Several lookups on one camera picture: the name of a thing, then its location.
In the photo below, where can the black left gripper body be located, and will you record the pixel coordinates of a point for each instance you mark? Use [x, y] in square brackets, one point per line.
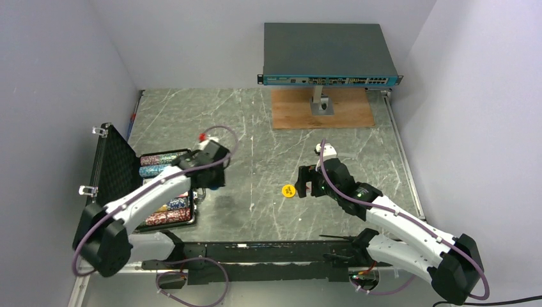
[217, 179]

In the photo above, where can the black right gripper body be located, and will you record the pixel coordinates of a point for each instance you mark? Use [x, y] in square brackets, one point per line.
[324, 189]

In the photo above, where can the yellow big blind button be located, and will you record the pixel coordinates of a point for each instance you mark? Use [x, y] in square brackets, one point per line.
[288, 191]

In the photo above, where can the black aluminium poker case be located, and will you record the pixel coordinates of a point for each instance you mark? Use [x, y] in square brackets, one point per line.
[115, 173]

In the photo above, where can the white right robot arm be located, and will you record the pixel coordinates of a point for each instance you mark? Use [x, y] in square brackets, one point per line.
[452, 265]

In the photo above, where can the green purple chip row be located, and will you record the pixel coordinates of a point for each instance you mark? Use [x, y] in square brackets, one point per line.
[158, 158]

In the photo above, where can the blue grey chip row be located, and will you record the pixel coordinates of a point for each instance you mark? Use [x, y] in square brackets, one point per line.
[157, 170]

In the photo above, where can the yellow blue chip row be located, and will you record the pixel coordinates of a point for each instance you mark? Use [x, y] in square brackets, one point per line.
[175, 204]

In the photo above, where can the wooden board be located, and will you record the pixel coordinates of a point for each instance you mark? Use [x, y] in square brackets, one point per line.
[291, 109]

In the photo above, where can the red chip row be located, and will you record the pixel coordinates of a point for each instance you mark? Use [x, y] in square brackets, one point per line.
[168, 217]

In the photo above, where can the grey metal stand bracket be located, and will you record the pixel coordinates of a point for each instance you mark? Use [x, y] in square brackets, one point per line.
[321, 105]

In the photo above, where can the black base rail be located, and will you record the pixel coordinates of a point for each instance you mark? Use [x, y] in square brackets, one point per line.
[204, 262]

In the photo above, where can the teal network switch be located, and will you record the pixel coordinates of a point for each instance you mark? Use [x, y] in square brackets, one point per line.
[326, 54]

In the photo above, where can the aluminium frame extrusion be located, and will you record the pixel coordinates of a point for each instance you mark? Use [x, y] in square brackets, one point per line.
[81, 286]

